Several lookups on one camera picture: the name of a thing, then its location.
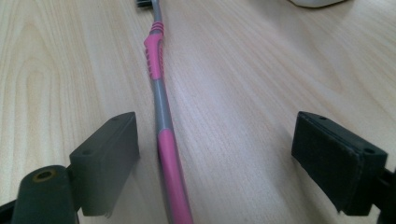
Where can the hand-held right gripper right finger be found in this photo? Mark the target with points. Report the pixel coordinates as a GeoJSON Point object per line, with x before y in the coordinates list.
{"type": "Point", "coordinates": [336, 161]}

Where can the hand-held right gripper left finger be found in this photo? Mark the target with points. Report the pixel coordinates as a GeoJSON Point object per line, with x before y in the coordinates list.
{"type": "Point", "coordinates": [99, 168]}

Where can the pink and grey toothbrush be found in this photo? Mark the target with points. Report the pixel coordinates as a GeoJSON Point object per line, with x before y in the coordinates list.
{"type": "Point", "coordinates": [165, 124]}

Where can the white object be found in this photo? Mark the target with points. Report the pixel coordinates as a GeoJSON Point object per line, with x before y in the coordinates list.
{"type": "Point", "coordinates": [316, 2]}

